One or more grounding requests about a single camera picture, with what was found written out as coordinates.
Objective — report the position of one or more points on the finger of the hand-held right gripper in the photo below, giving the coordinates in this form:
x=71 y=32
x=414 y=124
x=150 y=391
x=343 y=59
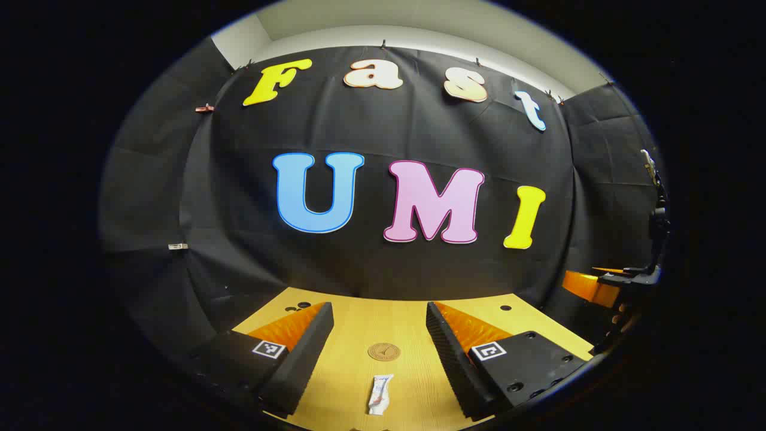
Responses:
x=607 y=270
x=589 y=287

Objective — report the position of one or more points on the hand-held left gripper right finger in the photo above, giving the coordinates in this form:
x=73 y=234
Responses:
x=452 y=359

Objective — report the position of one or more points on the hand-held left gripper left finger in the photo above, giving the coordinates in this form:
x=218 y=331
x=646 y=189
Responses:
x=302 y=365

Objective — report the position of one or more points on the round cork coaster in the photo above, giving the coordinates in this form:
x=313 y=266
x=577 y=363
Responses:
x=383 y=351

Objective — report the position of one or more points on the white toothpaste tube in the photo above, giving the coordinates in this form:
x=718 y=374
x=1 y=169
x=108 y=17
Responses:
x=380 y=395

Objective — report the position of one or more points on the wooden desktop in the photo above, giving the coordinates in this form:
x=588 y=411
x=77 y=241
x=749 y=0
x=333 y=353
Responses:
x=359 y=323

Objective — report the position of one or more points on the black backdrop cloth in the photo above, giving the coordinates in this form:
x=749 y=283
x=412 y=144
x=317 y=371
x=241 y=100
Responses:
x=371 y=269

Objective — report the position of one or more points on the silver cloth clip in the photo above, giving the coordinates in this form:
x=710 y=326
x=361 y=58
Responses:
x=178 y=246

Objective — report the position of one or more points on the red cloth clip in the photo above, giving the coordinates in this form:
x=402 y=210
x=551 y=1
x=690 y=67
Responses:
x=204 y=108

